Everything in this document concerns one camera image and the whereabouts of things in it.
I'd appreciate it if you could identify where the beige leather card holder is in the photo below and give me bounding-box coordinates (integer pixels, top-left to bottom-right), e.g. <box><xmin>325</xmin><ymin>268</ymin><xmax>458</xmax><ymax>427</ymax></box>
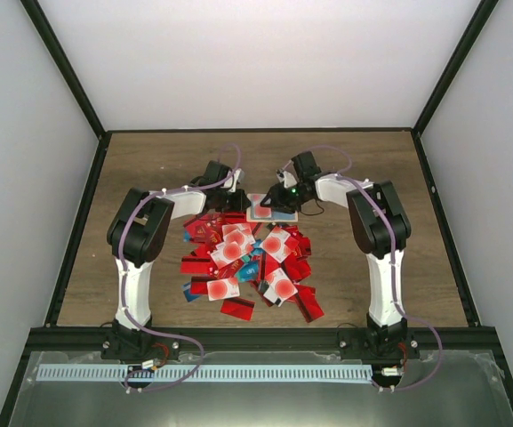
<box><xmin>246</xmin><ymin>193</ymin><xmax>299</xmax><ymax>223</ymax></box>

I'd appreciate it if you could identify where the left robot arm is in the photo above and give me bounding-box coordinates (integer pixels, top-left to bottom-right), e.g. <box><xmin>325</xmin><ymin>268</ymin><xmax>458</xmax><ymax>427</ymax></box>
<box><xmin>102</xmin><ymin>160</ymin><xmax>248</xmax><ymax>361</ymax></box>

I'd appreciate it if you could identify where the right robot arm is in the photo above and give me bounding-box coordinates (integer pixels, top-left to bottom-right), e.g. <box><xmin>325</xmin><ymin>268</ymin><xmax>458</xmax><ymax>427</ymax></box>
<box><xmin>259</xmin><ymin>151</ymin><xmax>412</xmax><ymax>359</ymax></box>

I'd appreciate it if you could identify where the white red circle card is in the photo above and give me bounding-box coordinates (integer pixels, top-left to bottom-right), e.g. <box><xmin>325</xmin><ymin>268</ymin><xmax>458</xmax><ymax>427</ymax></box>
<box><xmin>261</xmin><ymin>229</ymin><xmax>297</xmax><ymax>263</ymax></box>

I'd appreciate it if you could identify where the white pink gradient card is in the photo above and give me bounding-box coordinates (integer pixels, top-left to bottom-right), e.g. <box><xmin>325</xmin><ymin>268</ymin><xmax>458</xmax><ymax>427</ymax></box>
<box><xmin>210</xmin><ymin>230</ymin><xmax>255</xmax><ymax>269</ymax></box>

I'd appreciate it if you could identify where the red card bottom right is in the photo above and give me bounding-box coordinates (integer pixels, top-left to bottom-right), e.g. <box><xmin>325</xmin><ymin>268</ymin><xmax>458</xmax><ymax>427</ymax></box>
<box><xmin>288</xmin><ymin>285</ymin><xmax>325</xmax><ymax>323</ymax></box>

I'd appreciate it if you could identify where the red card bottom centre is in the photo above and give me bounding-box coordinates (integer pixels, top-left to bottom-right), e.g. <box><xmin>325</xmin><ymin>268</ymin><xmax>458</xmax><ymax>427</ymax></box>
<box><xmin>220</xmin><ymin>297</ymin><xmax>255</xmax><ymax>321</ymax></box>

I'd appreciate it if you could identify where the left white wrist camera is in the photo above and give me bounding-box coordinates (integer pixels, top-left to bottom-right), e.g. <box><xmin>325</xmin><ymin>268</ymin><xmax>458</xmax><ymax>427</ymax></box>
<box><xmin>228</xmin><ymin>168</ymin><xmax>244</xmax><ymax>192</ymax></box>

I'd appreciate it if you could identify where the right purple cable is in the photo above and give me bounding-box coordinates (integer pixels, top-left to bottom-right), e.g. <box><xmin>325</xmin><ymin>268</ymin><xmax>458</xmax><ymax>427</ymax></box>
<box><xmin>280</xmin><ymin>144</ymin><xmax>444</xmax><ymax>392</ymax></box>

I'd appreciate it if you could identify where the black front frame rail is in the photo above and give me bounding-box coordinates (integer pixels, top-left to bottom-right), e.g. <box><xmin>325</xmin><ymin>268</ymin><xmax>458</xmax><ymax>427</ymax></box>
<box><xmin>28</xmin><ymin>326</ymin><xmax>498</xmax><ymax>357</ymax></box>

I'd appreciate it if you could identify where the light blue cable duct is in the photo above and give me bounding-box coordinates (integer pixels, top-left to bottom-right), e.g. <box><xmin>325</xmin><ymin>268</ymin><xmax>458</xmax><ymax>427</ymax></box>
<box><xmin>36</xmin><ymin>364</ymin><xmax>373</xmax><ymax>383</ymax></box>

